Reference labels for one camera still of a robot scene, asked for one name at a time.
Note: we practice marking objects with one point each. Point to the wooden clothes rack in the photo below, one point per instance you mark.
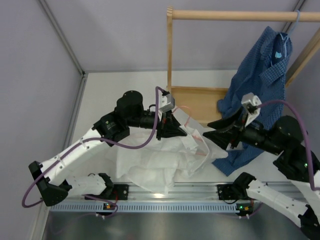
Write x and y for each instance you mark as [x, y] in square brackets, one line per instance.
[203, 100]

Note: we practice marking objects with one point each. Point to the pink wire hanger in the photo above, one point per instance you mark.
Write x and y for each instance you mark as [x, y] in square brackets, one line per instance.
[194, 141]

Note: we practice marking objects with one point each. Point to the white shirt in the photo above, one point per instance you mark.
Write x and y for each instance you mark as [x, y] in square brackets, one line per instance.
[154, 166]

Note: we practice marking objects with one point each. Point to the aluminium corner post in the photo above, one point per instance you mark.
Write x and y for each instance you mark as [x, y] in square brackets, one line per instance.
[61, 35]

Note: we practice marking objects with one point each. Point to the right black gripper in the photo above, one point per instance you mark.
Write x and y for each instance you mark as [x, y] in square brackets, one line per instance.
[225, 136]

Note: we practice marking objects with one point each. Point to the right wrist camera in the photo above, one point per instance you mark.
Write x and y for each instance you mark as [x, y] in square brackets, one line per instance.
[251, 103]

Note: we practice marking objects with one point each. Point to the blue checked shirt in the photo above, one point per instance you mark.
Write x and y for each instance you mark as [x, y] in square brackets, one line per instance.
[255, 75]

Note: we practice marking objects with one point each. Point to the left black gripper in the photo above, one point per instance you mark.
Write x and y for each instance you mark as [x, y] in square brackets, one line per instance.
[169, 126]

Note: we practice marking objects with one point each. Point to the blue wire hanger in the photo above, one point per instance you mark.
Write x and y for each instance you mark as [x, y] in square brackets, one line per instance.
[280, 48]

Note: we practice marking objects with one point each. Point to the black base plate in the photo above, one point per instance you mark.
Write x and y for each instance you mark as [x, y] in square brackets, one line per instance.
[227, 194]
[120, 191]

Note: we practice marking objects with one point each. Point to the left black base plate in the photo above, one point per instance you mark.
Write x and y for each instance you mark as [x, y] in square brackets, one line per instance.
[120, 191]

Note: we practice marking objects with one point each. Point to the aluminium mounting rail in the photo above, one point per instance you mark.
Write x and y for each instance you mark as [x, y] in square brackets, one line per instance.
[198, 191]

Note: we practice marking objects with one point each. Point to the slotted grey cable duct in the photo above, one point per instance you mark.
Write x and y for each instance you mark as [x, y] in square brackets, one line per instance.
[152, 207]

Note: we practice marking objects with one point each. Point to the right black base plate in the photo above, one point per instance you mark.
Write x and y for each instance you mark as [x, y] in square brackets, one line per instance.
[227, 194]

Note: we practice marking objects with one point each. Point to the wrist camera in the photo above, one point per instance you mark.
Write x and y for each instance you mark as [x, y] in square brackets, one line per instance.
[166, 102]
[251, 103]

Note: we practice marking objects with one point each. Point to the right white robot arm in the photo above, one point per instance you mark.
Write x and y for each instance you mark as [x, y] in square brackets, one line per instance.
[283, 140]

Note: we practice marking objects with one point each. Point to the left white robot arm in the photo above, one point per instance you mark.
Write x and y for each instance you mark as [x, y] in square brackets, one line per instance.
[54, 177]

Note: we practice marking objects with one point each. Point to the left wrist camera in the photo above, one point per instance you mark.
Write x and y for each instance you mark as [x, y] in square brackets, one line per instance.
[166, 102]

